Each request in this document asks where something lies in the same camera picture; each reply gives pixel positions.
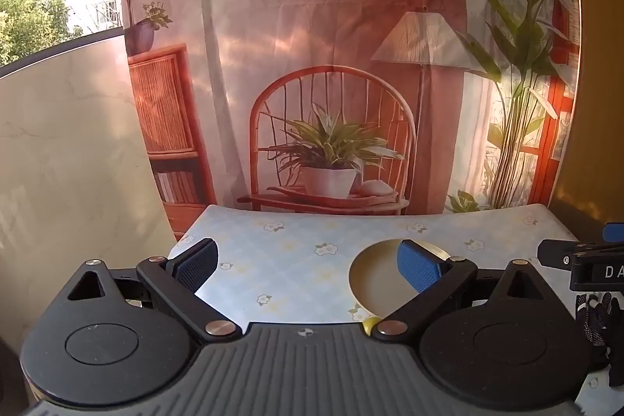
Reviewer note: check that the black mesh glove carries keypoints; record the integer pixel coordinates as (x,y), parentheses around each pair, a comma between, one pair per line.
(597,328)

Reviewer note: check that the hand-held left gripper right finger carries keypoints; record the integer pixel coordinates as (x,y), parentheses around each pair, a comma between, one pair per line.
(419,267)

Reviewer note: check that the yellow lemon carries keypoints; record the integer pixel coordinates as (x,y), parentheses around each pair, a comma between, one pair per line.
(369,324)

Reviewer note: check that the floral tablecloth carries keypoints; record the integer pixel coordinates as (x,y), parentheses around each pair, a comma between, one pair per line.
(292,260)

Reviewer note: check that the green tree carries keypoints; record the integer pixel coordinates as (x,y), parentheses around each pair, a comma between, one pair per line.
(34,16)

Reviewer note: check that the cream plate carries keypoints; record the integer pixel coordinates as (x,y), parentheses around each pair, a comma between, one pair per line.
(375,274)

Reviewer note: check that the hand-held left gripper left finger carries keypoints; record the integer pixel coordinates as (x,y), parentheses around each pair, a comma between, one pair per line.
(197,267)

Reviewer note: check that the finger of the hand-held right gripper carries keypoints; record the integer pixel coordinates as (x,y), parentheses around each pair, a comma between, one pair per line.
(555,252)
(613,231)

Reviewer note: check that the brown wooden panel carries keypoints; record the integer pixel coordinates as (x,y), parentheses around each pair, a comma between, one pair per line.
(599,104)

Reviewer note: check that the printed backdrop cloth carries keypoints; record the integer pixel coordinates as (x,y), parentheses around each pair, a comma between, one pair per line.
(292,6)

